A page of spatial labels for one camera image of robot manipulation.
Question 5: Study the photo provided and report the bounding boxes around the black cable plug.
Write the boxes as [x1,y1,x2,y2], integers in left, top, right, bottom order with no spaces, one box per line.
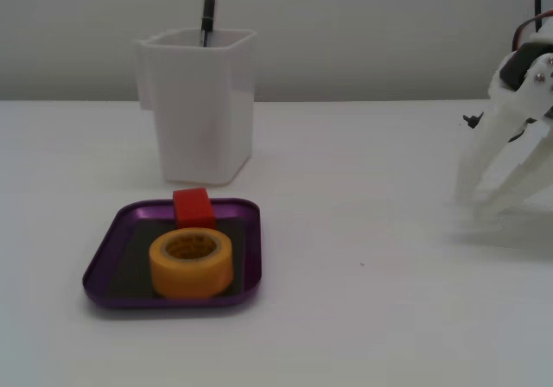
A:
[461,111,486,131]

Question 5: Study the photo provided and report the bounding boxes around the red white servo wire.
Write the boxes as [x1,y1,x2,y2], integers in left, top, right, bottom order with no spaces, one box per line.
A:
[512,10,553,52]

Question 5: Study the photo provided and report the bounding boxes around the black ballpoint pen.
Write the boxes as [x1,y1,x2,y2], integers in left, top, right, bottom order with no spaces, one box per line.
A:
[199,0,219,48]

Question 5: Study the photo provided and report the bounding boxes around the purple metal tray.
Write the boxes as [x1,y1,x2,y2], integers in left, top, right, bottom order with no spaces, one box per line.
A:
[81,197,264,310]

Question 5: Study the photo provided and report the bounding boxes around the red cube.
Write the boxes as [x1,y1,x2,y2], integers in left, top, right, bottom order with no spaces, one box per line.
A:
[172,187,217,231]

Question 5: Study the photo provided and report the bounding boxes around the white plastic pen holder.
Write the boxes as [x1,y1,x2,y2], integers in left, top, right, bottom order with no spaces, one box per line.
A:
[132,27,259,187]

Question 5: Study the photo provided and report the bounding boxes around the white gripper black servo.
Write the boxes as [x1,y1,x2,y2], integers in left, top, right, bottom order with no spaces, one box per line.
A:
[454,38,553,214]

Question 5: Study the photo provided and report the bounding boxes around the yellow masking tape roll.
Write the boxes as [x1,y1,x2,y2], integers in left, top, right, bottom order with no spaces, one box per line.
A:
[149,227,235,300]

